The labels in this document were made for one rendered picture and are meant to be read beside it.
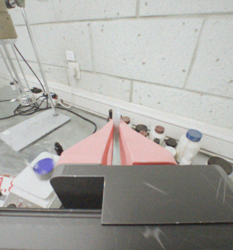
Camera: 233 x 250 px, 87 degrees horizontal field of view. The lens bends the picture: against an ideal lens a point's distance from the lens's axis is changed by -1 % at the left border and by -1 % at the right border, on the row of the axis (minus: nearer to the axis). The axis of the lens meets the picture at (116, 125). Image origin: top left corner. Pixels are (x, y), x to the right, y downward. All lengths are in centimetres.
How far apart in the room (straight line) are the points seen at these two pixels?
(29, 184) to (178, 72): 59
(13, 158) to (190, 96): 74
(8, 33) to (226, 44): 69
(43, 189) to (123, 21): 62
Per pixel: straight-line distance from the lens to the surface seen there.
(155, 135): 52
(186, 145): 50
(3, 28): 63
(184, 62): 55
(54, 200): 40
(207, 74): 55
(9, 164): 64
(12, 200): 46
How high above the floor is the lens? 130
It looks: 36 degrees down
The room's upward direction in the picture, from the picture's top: straight up
